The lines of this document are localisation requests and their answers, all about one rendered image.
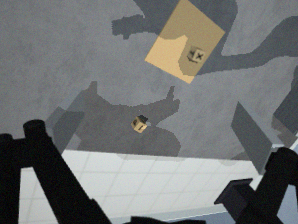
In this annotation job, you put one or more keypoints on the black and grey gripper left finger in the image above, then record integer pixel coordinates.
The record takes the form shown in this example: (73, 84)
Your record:
(66, 197)

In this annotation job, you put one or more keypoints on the tan letter block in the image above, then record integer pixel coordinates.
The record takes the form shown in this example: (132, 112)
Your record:
(138, 124)
(196, 54)

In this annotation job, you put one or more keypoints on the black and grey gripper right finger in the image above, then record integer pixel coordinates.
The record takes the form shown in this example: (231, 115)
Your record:
(277, 164)

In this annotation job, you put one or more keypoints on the tan flat mat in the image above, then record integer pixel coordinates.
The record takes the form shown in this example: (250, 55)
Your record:
(187, 26)

